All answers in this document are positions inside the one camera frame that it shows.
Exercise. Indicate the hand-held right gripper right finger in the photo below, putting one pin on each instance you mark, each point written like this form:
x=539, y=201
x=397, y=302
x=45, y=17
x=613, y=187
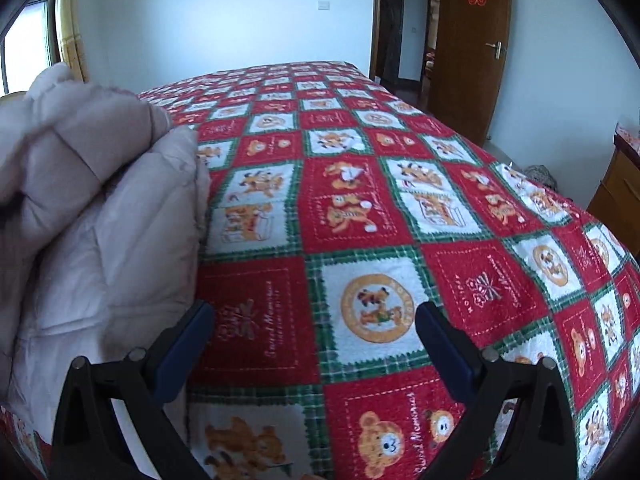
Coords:
x=445, y=350

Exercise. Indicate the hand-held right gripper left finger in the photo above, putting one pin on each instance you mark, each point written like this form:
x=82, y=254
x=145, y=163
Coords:
x=182, y=350

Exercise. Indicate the beige quilted down jacket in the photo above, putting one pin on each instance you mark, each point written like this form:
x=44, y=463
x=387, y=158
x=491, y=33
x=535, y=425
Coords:
x=100, y=210

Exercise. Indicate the red printed checkered blanket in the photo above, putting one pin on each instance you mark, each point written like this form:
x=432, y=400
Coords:
x=350, y=210

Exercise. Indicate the grey bundle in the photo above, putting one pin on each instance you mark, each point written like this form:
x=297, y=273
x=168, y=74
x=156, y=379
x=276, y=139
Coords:
x=540, y=176

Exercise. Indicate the light wooden cabinet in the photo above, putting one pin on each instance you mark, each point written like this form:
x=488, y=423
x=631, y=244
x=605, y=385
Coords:
x=617, y=195

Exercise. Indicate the brown wooden door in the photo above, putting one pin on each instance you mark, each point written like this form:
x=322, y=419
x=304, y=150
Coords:
x=465, y=70

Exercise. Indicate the pink patterned object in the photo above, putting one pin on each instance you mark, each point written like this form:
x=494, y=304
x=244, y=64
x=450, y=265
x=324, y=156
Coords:
x=630, y=137

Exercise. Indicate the yellow patterned curtain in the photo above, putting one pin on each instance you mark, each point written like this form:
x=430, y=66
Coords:
x=70, y=35

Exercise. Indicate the window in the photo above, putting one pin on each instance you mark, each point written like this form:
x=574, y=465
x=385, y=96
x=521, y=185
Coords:
x=25, y=45

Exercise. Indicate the dark wooden door frame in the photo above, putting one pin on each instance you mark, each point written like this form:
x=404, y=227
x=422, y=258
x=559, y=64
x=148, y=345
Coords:
x=376, y=20

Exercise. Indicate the white wall switch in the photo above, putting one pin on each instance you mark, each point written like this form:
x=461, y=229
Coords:
x=324, y=5

